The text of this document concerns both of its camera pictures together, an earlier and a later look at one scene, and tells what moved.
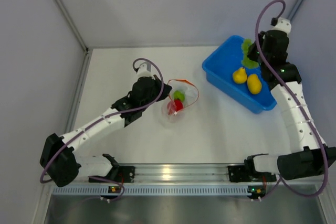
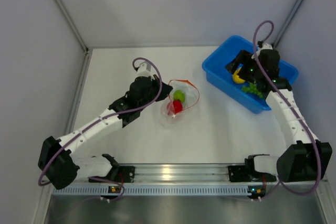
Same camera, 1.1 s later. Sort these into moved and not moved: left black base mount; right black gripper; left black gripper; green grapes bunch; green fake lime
Moved: right black gripper; green grapes bunch
Not moved: left black gripper; left black base mount; green fake lime
